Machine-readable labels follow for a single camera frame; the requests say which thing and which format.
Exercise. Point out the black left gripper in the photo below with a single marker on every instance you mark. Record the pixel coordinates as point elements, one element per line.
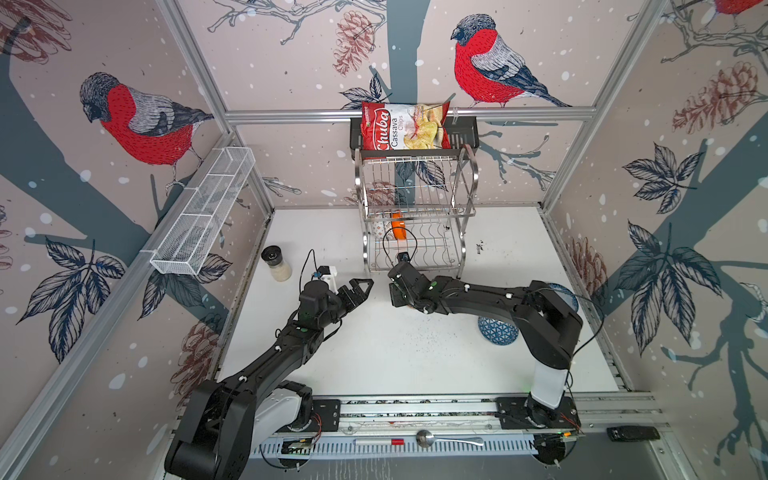
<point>358,297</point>

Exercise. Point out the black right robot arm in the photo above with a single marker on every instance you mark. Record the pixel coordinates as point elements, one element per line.
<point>549,326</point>

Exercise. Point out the black wall shelf basket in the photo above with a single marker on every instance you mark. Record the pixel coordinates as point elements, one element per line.
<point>460,131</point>

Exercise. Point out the red cassava chips bag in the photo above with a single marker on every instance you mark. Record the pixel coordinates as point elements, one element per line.
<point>390,126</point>

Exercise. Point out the salt grinder with black cap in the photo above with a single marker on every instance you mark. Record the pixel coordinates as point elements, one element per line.
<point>273,257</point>

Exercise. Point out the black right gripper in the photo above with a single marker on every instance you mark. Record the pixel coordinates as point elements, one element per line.
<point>392,288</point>

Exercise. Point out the steel wire dish rack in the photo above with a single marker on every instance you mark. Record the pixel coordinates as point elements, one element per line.
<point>434,190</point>

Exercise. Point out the white lattice pattern bowl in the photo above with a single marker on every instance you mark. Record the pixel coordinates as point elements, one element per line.
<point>388,234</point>

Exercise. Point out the dark blue geometric bowl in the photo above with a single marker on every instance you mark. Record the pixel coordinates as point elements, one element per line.
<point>497,332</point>

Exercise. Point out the metal spoon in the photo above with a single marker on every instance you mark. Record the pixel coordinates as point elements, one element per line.
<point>426,439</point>

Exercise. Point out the black remote device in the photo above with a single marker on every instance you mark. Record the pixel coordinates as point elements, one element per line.
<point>632,433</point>

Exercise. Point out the red patterned ceramic bowl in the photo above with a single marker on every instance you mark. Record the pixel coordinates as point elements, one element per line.
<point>398,300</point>

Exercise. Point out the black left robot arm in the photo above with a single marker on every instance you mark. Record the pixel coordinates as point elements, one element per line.
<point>224,419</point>

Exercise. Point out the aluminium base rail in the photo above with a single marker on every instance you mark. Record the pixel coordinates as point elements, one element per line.
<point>383,427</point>

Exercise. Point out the orange plastic bowl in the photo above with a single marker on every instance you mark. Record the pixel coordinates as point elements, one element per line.
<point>399,231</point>

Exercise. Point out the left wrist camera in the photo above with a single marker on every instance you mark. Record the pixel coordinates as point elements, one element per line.
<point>327,274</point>

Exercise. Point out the blue white floral bowl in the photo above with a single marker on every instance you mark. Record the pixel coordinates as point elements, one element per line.
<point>566,295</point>

